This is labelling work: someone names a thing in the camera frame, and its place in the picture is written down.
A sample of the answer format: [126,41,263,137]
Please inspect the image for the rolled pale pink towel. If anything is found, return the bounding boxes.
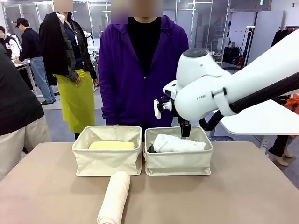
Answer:
[96,170,131,224]

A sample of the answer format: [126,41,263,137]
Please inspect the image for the beige fabric basket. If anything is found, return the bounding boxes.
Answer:
[71,125,143,177]
[142,126,214,177]

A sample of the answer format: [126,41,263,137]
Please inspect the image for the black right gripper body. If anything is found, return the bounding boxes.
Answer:
[172,109,192,128]

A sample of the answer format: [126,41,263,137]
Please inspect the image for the person with yellow apron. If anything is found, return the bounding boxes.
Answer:
[38,0,99,141]

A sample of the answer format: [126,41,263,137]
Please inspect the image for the person in purple hoodie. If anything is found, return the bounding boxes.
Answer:
[98,0,190,131]

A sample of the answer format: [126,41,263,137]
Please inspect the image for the black camera stand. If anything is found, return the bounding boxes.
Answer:
[241,25,256,67]

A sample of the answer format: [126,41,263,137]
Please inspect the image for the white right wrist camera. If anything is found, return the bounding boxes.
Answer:
[153,98,163,120]

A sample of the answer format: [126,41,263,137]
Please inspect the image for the person in varsity jacket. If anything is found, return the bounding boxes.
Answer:
[0,25,21,60]

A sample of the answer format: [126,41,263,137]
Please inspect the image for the person in black top beige trousers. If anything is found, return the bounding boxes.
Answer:
[0,42,52,182]

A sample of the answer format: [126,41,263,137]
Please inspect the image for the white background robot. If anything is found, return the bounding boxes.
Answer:
[83,31,96,54]

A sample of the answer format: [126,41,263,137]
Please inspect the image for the thick black right arm hose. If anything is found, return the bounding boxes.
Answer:
[198,71,299,132]

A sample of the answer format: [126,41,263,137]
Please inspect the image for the white folding table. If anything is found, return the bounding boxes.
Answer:
[209,99,299,150]

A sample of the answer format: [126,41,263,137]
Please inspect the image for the dark grey towel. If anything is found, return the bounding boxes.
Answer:
[146,144,160,154]

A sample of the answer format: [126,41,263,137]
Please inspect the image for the person in dark top and jeans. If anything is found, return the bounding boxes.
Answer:
[14,17,57,105]

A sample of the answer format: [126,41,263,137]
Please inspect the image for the yellow towel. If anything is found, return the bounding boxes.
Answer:
[88,140,135,151]

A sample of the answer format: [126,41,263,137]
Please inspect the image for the black bags pile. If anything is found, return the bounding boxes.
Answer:
[223,46,242,65]

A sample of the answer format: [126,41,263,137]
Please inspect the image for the wooden shoe rack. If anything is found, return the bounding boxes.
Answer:
[208,50,224,68]

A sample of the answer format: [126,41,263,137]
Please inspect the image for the white towel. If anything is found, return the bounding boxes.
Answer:
[153,133,207,153]

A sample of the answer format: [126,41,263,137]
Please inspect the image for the clothes rack with dark coats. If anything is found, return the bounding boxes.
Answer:
[270,25,299,49]

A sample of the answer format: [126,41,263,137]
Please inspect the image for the person in orange jacket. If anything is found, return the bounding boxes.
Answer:
[268,92,299,167]

